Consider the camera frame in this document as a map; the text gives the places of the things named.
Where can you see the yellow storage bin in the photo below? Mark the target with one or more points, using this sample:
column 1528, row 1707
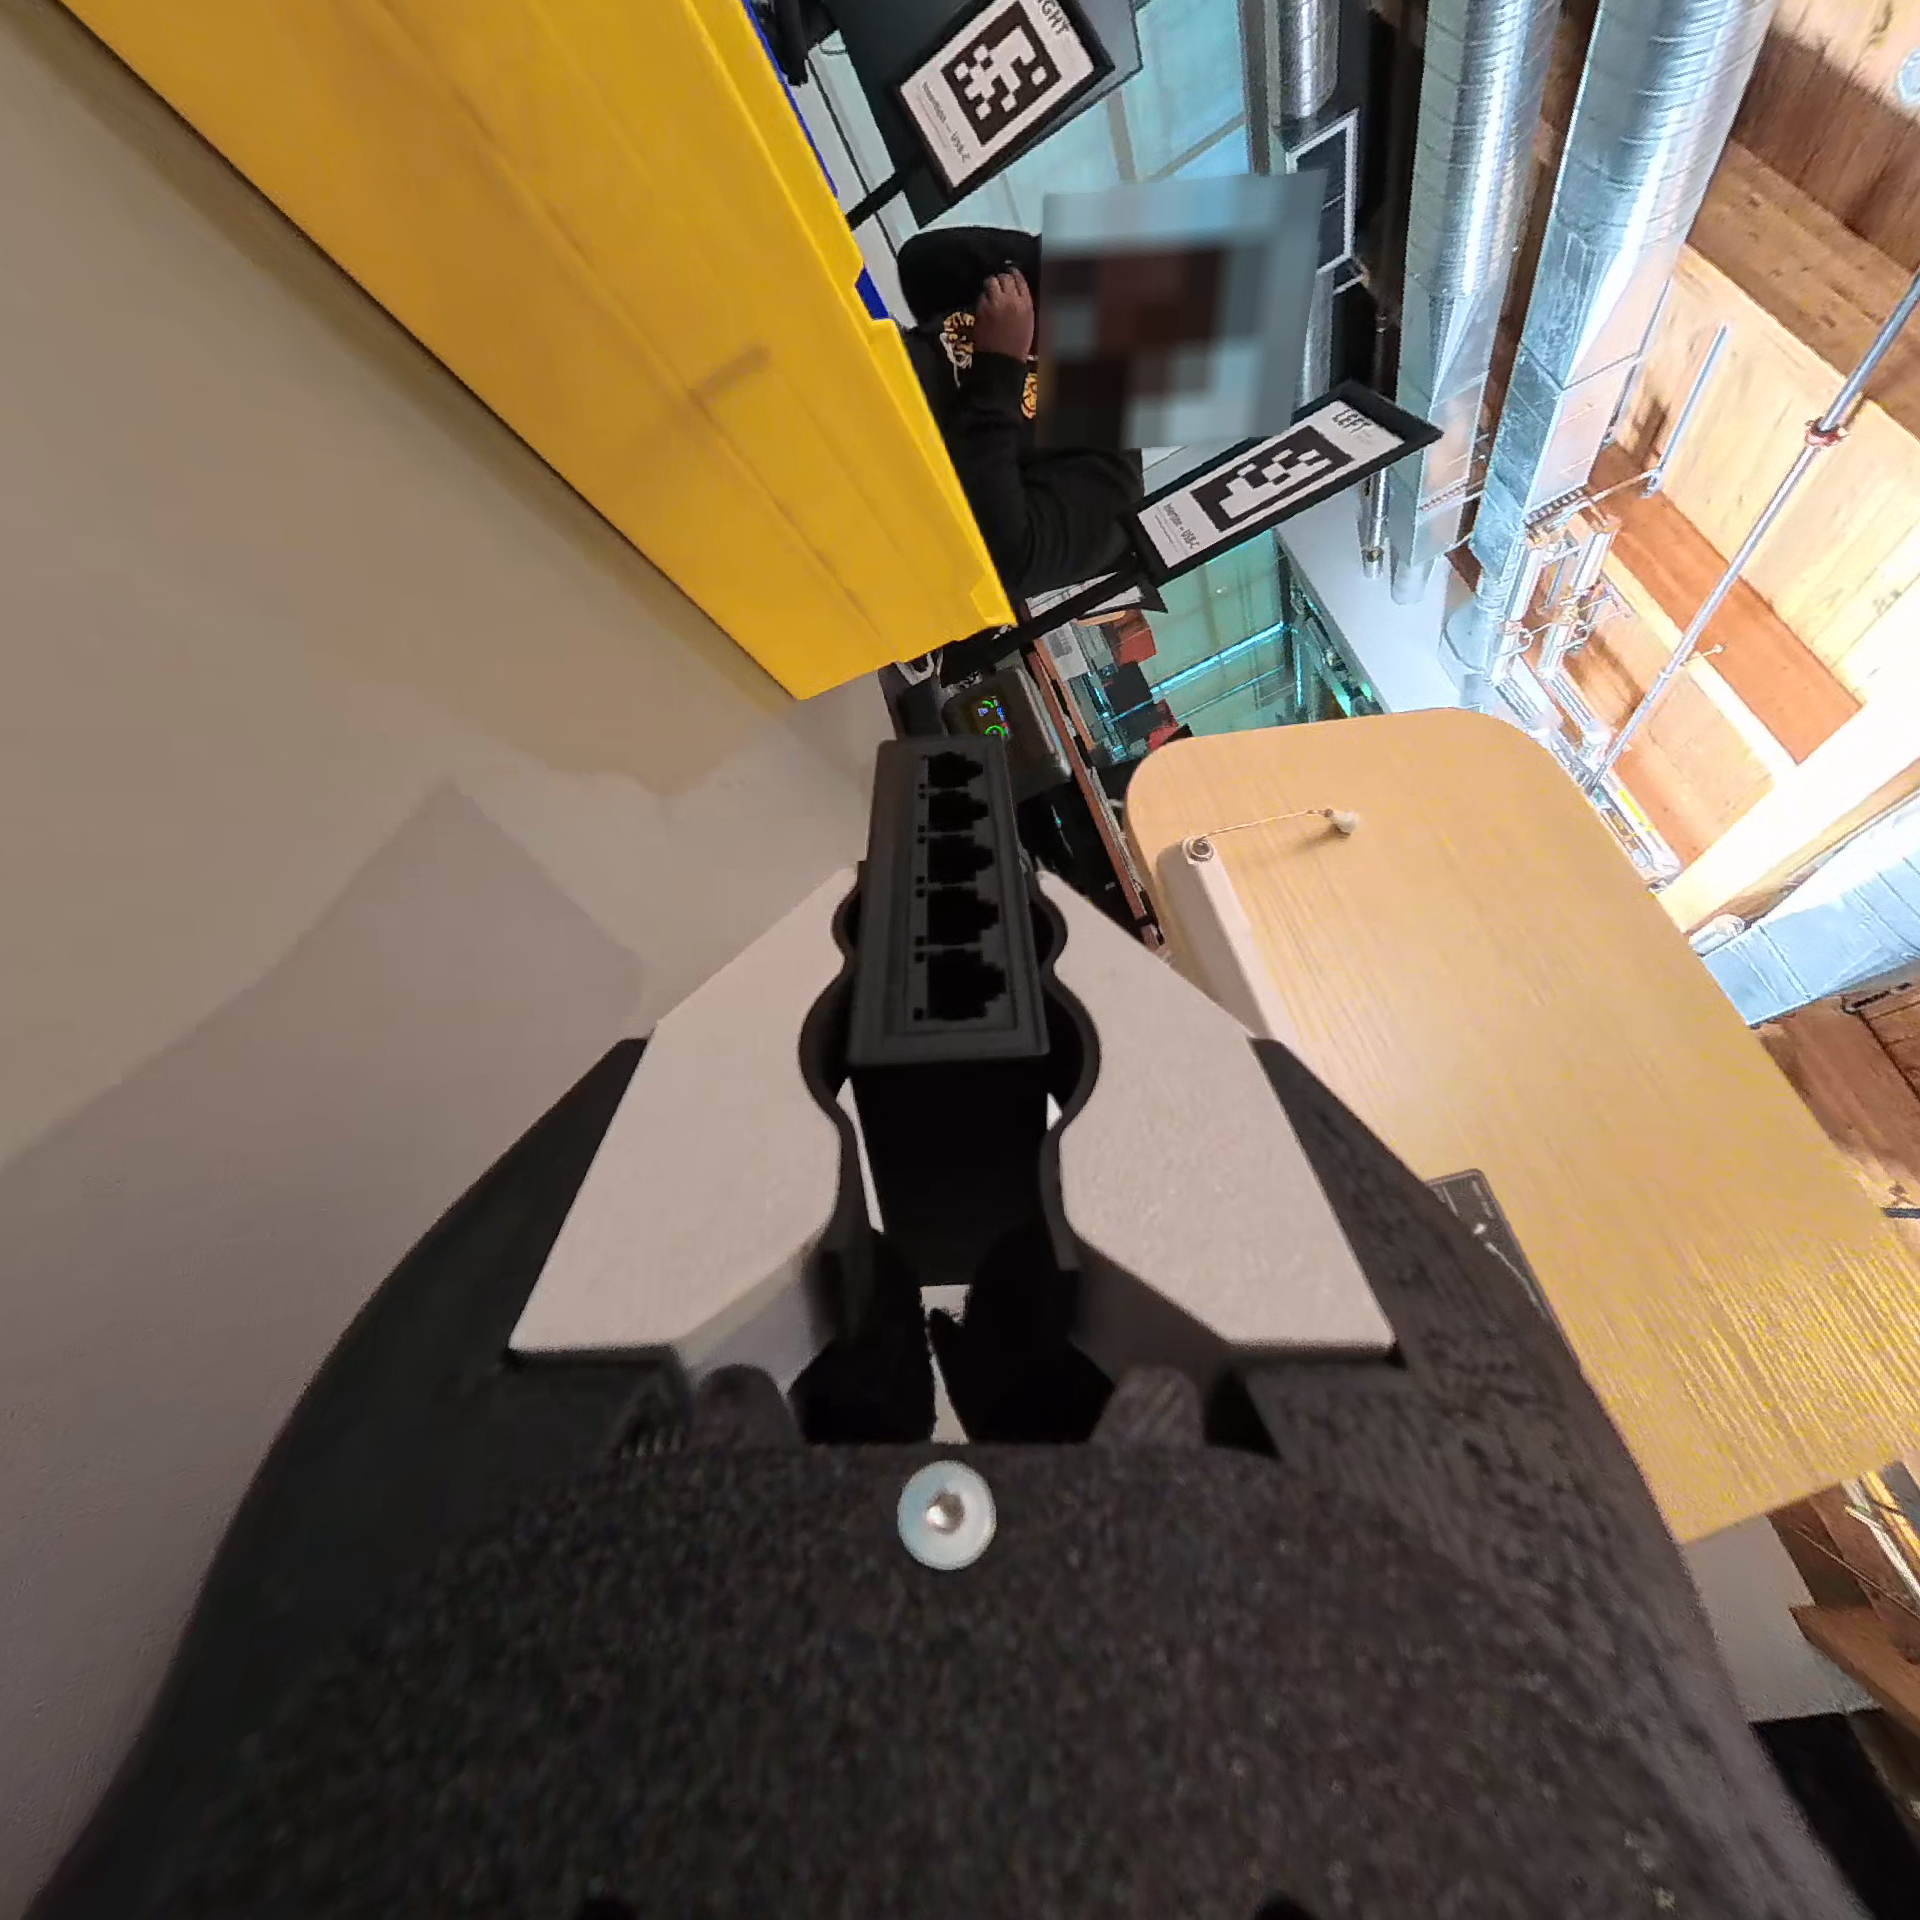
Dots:
column 598, row 301

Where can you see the wooden panel on white arm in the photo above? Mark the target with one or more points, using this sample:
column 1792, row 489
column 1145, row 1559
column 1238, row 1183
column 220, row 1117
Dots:
column 1501, row 1048

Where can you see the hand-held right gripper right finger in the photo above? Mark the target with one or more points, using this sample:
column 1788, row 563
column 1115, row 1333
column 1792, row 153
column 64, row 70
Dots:
column 1198, row 1200

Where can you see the black power station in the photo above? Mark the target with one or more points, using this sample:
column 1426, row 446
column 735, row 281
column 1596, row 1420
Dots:
column 997, row 711

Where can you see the blue storage bin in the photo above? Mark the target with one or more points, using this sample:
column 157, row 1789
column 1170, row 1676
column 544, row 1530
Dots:
column 858, row 288

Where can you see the silver ventilation duct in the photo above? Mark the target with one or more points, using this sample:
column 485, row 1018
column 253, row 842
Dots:
column 1620, row 225
column 1465, row 225

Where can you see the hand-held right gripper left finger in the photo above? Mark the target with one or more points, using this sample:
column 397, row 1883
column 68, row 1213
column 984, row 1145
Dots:
column 706, row 1200

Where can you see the black network switch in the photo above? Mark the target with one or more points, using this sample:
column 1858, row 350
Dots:
column 960, row 1154

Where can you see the fiducial marker sign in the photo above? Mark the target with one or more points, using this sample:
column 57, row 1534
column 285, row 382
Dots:
column 1274, row 480
column 997, row 82

